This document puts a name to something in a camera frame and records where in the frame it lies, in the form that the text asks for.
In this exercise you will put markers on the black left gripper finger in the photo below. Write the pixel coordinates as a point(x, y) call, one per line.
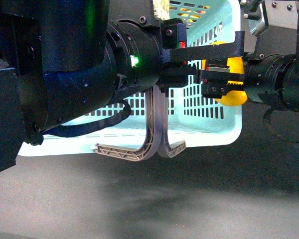
point(215, 84)
point(217, 51)

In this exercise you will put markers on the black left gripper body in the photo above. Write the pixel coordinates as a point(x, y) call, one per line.
point(139, 58)

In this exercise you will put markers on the light blue plastic basket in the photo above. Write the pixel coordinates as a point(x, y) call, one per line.
point(197, 120)

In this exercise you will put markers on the grey basket handle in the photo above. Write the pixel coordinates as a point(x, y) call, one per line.
point(156, 140)

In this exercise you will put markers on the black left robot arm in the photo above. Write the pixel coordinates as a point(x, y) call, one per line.
point(67, 66)

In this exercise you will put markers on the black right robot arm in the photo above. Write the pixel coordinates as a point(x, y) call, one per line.
point(272, 71)

